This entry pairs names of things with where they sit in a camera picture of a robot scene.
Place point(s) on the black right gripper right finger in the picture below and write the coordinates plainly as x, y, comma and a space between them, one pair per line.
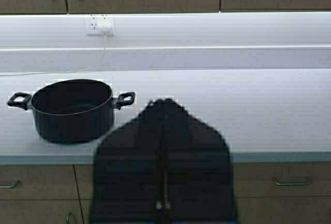
198, 177

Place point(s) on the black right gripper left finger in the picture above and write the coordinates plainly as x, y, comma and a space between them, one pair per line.
125, 176

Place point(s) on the black cooking pot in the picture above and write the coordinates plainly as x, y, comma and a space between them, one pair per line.
72, 111

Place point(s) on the lower left drawer front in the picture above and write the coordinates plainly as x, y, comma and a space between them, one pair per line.
39, 182

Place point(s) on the drawer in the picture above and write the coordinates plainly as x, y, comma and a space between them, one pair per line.
282, 179
39, 182

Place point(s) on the lower right drawer front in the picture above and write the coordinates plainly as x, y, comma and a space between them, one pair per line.
282, 179

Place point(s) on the white power adapter plug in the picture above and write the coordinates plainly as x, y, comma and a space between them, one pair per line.
106, 25

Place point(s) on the metal right drawer handle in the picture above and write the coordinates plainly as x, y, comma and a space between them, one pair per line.
281, 183

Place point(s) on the metal drawer handle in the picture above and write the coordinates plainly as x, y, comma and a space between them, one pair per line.
10, 185
281, 183

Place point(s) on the metal left drawer handle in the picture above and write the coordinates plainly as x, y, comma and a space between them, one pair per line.
10, 185

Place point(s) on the white wall outlet plate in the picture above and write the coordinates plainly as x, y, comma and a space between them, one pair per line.
92, 25

